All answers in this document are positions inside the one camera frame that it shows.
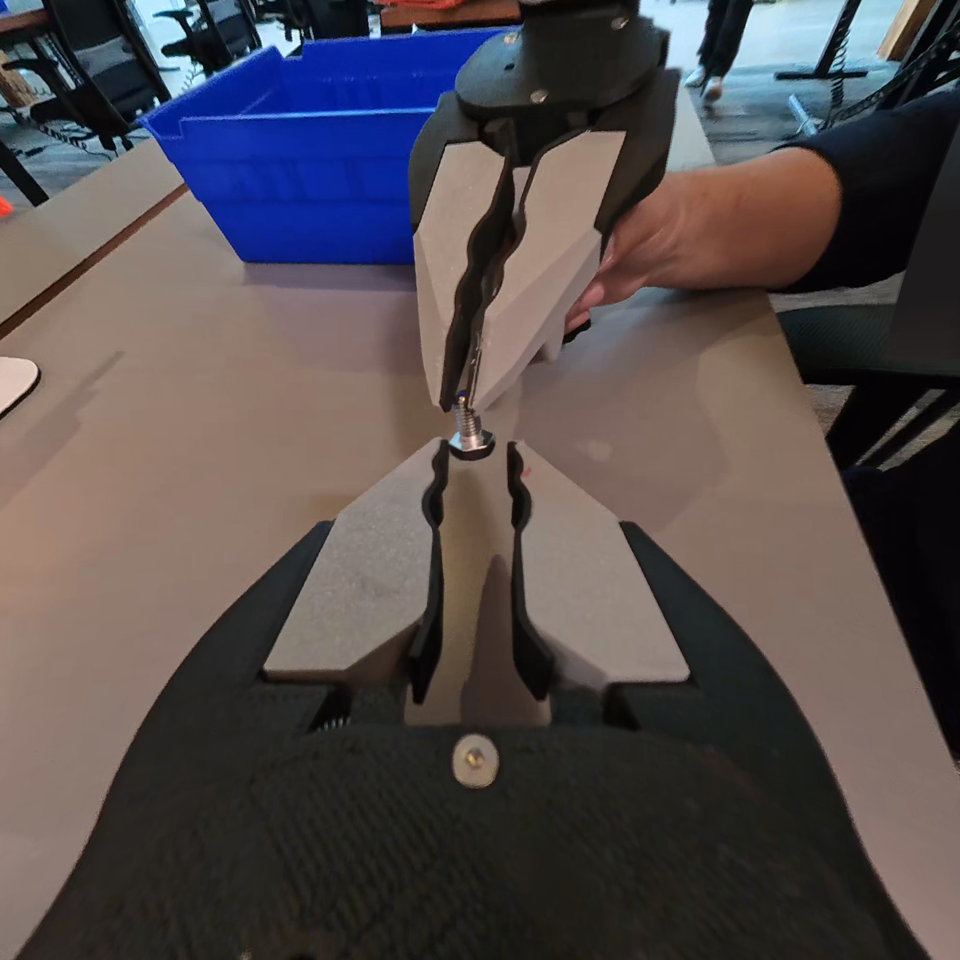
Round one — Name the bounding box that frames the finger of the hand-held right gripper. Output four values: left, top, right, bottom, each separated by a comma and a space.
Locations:
466, 129, 630, 412
412, 142, 519, 412

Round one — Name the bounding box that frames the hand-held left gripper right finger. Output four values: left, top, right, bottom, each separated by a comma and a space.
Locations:
506, 441, 691, 702

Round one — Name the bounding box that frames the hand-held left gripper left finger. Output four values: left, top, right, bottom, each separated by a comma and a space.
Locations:
262, 438, 451, 706

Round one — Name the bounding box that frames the blue plastic bin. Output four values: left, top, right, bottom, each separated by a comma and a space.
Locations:
138, 26, 526, 265

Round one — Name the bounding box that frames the short silver bolt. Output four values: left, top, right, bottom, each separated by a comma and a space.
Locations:
447, 390, 498, 461

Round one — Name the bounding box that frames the person's right forearm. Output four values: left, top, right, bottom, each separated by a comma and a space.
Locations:
772, 90, 960, 295

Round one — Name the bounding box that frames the person's right hand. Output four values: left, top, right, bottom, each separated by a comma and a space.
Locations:
564, 148, 843, 336

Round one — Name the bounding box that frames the person's black chair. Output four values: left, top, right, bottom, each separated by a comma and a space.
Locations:
776, 300, 960, 470

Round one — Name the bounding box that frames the black office chair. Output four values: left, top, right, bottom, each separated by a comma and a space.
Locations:
153, 0, 260, 76
0, 0, 174, 151

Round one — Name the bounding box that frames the white folding stand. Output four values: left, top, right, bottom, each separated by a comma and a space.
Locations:
0, 356, 41, 419

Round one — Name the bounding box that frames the wooden post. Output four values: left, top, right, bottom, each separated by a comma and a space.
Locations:
877, 0, 939, 61

